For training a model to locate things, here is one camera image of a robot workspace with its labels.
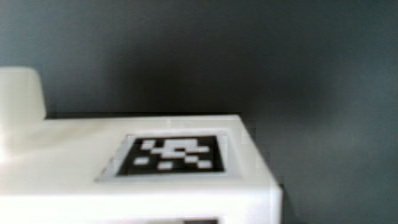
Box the white front drawer tray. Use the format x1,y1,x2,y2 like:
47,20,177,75
0,67,282,224

